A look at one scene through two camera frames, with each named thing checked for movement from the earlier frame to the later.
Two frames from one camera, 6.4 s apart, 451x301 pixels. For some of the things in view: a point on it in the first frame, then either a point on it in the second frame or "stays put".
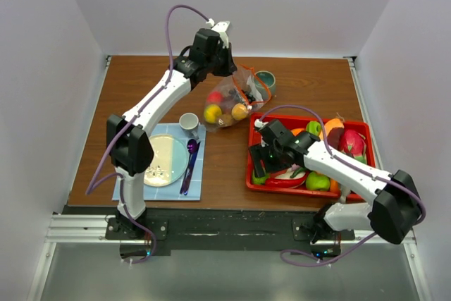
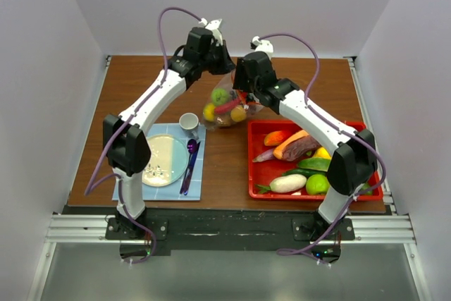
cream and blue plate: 169,161 stays put
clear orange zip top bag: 233,98 stays put
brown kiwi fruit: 225,120 stays put
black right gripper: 258,153 -> 239,82
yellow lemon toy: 211,113 stays put
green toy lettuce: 260,180 -> 219,96
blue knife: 190,170 stays put
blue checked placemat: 172,192 stays put
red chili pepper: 287,182 -> 226,108
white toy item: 258,124 -> 263,45
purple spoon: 192,145 stays put
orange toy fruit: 239,111 stays put
